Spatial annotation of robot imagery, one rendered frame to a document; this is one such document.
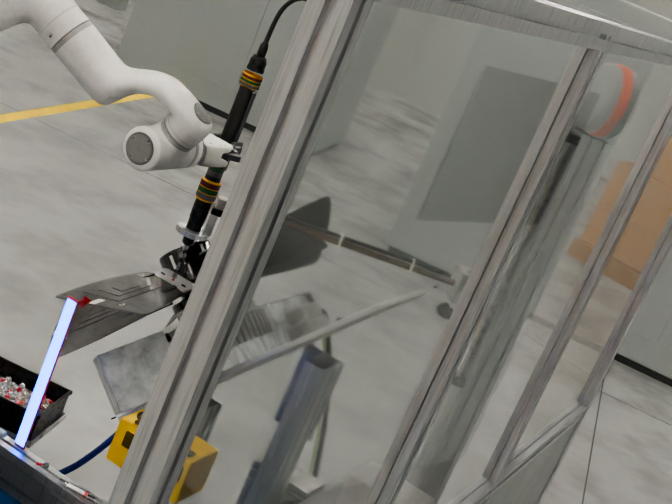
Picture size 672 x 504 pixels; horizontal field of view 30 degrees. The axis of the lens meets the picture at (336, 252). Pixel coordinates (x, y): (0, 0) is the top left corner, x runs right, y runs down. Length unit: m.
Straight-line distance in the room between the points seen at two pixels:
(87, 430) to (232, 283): 3.49
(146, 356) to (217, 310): 1.58
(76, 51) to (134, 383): 0.73
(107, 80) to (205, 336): 1.29
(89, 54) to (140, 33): 7.89
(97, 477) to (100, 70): 2.19
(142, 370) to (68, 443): 1.79
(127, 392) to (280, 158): 1.64
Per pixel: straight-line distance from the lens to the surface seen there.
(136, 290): 2.60
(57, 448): 4.41
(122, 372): 2.68
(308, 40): 1.07
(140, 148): 2.34
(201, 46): 10.07
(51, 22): 2.39
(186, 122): 2.33
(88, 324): 2.84
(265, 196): 1.09
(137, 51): 10.28
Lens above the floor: 2.10
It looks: 16 degrees down
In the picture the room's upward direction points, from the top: 23 degrees clockwise
